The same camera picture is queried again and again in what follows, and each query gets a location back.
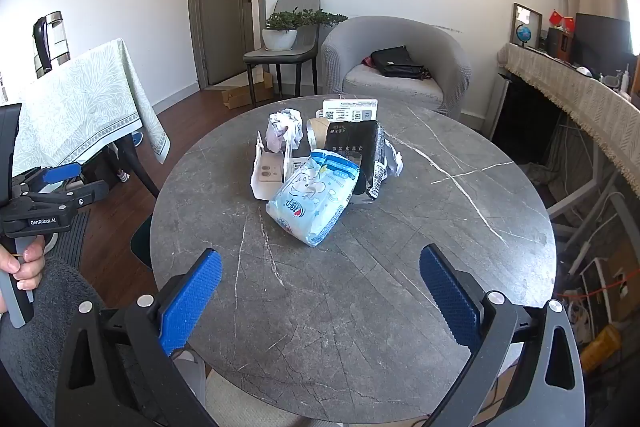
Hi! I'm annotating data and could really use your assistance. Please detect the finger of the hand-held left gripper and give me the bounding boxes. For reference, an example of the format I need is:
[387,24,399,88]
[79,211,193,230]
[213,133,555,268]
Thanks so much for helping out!
[12,163,84,194]
[20,180,110,215]

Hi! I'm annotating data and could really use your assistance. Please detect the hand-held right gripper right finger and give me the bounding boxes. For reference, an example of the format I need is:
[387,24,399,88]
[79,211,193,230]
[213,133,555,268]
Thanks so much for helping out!
[419,243,586,427]

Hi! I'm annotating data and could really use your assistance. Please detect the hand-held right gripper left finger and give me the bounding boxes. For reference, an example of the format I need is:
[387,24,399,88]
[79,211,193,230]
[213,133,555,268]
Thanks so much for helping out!
[54,248,223,427]

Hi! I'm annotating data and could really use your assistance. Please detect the black trash bin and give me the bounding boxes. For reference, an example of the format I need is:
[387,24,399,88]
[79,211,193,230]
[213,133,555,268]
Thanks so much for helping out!
[131,213,155,269]

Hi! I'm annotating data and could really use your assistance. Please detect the white paper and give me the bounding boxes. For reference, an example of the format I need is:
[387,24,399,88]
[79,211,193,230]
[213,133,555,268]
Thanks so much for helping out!
[265,108,306,152]

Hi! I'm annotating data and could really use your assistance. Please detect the person's left hand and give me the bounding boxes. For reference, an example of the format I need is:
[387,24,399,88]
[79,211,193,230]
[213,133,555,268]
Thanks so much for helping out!
[0,237,47,315]

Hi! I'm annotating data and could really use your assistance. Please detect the dark ribbed doormat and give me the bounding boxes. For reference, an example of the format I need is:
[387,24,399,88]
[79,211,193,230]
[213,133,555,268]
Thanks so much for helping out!
[51,208,92,273]

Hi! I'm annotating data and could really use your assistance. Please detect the dark table leg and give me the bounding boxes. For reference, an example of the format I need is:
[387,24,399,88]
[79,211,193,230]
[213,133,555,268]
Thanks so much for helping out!
[117,142,161,198]

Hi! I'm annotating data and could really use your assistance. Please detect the pale green patterned tablecloth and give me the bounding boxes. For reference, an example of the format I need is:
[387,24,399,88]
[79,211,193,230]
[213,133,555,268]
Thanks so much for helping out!
[10,38,171,180]

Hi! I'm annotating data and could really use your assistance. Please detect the black and silver appliance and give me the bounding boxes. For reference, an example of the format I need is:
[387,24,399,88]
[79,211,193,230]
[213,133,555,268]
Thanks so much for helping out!
[32,11,69,78]

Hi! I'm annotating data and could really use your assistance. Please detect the grey fleece cloth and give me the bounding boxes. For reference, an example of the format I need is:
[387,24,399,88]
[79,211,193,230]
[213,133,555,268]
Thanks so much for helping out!
[0,257,126,427]

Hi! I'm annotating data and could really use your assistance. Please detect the crumpled black white wrapper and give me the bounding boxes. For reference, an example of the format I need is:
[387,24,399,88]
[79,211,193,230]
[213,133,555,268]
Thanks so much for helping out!
[367,132,403,200]

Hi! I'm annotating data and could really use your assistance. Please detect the open white cardboard box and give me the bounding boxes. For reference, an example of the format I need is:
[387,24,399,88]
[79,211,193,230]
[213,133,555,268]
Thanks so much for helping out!
[250,132,296,201]

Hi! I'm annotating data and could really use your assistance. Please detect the blue wet wipes packet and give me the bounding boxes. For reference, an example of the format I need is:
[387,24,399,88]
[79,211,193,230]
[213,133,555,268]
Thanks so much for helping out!
[266,150,361,248]

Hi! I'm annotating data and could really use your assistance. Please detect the yellow bottle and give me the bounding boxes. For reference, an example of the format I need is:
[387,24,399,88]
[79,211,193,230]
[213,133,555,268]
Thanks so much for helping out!
[580,324,626,372]

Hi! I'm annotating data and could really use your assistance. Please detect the black rectangular packet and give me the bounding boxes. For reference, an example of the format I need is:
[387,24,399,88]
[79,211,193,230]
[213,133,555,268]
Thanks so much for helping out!
[322,120,385,198]

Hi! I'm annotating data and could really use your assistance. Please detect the flat cardboard box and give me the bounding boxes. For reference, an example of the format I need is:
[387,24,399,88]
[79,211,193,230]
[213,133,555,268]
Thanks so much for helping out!
[221,72,275,109]

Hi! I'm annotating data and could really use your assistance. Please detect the brown cardboard piece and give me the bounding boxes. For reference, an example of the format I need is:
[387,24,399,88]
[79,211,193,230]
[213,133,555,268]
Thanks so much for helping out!
[306,117,331,152]

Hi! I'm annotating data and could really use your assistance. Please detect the white labelled card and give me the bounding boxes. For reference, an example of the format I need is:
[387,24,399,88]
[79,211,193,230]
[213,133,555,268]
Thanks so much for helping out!
[322,98,379,124]

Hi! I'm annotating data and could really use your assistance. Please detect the beige lace desk cloth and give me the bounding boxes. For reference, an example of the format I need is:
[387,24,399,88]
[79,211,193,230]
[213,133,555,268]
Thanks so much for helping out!
[500,42,640,198]

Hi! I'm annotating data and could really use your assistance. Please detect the grey dining chair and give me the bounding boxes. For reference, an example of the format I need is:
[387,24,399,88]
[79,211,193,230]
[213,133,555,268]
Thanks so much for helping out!
[243,0,321,108]

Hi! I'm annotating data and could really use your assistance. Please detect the black bag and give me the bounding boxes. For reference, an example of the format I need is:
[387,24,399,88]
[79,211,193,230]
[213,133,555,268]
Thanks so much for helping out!
[370,46,426,80]

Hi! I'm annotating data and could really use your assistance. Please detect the potted plant in white pot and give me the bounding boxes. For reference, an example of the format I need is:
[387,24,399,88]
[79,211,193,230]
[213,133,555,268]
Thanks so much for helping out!
[262,8,348,52]

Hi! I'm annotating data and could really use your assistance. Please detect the grey armchair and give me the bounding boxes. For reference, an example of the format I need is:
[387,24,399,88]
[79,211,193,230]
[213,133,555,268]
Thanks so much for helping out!
[320,16,472,118]

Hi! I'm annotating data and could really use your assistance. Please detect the framed mirror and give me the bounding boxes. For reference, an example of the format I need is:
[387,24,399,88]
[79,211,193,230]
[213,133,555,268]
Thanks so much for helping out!
[510,3,543,48]

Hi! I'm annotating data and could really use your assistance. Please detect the black monitor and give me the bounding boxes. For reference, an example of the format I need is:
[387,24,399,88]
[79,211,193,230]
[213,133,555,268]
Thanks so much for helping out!
[571,13,634,75]

